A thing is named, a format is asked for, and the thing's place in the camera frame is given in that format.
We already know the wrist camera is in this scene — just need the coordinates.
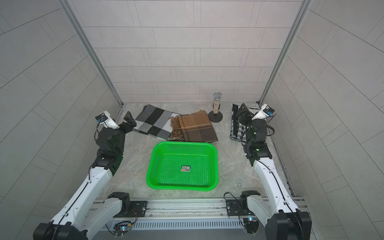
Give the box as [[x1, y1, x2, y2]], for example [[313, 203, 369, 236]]
[[252, 104, 275, 120], [95, 111, 119, 130]]

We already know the green plastic basket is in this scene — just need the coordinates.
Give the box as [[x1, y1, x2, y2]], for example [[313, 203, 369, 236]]
[[146, 142, 219, 192]]

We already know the grey black checked scarf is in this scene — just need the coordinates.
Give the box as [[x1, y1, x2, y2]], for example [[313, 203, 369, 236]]
[[134, 105, 179, 141]]

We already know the basket label sticker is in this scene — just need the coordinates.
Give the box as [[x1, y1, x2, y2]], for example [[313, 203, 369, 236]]
[[181, 166, 191, 172]]

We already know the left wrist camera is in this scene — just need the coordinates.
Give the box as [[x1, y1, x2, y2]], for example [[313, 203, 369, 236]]
[[95, 111, 119, 130]]

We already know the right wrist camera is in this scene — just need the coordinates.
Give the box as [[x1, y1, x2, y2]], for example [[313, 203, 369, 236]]
[[252, 104, 275, 120]]

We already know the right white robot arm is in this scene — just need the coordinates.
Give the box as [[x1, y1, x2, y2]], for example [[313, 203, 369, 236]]
[[233, 104, 312, 240]]

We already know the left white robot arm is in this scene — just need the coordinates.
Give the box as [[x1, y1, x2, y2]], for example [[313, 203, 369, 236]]
[[33, 111, 137, 240]]

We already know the black white houndstooth scarf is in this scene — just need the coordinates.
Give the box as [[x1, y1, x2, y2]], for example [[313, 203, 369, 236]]
[[230, 104, 246, 143]]

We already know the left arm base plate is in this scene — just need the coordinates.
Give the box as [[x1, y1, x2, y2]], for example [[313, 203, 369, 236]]
[[121, 201, 148, 218]]

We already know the brown plaid scarf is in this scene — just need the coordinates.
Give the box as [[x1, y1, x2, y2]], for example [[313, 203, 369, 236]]
[[168, 110, 218, 143]]

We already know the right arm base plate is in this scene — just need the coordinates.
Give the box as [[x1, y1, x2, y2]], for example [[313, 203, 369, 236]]
[[226, 199, 250, 217]]

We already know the left circuit board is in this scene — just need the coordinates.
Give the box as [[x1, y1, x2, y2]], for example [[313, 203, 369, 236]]
[[113, 221, 133, 238]]

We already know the circuit board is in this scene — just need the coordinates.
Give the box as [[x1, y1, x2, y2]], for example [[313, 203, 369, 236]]
[[113, 221, 133, 238], [243, 218, 260, 235]]

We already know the aluminium mounting rail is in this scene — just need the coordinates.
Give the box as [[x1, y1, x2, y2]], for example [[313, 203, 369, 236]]
[[107, 195, 310, 225]]

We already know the right circuit board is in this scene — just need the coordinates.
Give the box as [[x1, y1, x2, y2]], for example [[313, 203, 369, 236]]
[[243, 218, 260, 235]]

